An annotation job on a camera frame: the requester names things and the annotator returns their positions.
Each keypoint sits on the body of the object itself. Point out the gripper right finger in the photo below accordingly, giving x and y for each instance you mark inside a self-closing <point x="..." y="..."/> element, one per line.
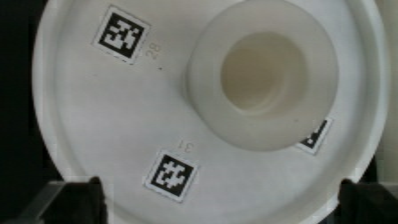
<point x="367" y="204"/>

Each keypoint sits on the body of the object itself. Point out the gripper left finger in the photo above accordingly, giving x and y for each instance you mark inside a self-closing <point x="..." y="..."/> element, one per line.
<point x="67" y="204"/>

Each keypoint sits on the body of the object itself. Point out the white round table top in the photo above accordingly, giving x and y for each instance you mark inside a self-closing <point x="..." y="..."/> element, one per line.
<point x="211" y="104"/>

